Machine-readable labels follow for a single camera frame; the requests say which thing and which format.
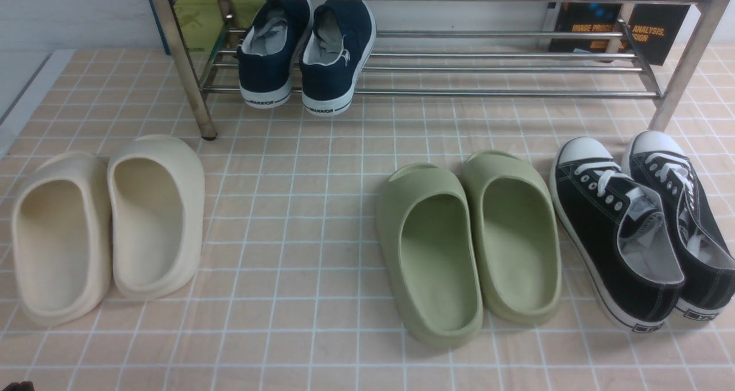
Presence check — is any green slipper right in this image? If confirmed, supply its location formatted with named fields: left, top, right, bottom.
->
left=460, top=149, right=562, bottom=325

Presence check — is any black canvas sneaker right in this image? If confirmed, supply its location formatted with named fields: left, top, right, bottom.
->
left=622, top=130, right=734, bottom=322

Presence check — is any black image processing book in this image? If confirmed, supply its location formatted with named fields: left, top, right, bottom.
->
left=544, top=3, right=690, bottom=65

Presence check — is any navy canvas shoe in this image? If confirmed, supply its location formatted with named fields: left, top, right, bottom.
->
left=236, top=0, right=314, bottom=109
left=299, top=0, right=377, bottom=117

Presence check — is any black canvas sneaker left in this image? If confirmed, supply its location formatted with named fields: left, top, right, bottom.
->
left=549, top=137, right=685, bottom=333

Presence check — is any green slipper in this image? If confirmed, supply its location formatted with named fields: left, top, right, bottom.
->
left=375, top=163, right=483, bottom=349
left=460, top=149, right=562, bottom=325

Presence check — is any black canvas sneaker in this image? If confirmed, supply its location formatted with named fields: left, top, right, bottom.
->
left=622, top=130, right=734, bottom=322
left=549, top=137, right=685, bottom=333

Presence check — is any cream slipper far left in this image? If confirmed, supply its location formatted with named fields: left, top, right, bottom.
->
left=10, top=151, right=112, bottom=327

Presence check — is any dark object bottom left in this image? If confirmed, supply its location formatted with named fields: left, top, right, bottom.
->
left=2, top=381, right=35, bottom=391

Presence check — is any steel shoe rack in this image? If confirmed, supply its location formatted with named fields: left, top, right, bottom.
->
left=149, top=0, right=732, bottom=141

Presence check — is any cream slipper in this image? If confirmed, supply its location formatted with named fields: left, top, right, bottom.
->
left=107, top=134, right=205, bottom=300
left=10, top=151, right=112, bottom=327

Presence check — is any cream slipper inner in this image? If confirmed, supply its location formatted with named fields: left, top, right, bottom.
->
left=107, top=134, right=205, bottom=300

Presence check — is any yellow green book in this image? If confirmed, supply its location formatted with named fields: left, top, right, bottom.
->
left=149, top=0, right=265, bottom=56

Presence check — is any green slipper left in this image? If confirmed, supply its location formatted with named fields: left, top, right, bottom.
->
left=375, top=163, right=483, bottom=349

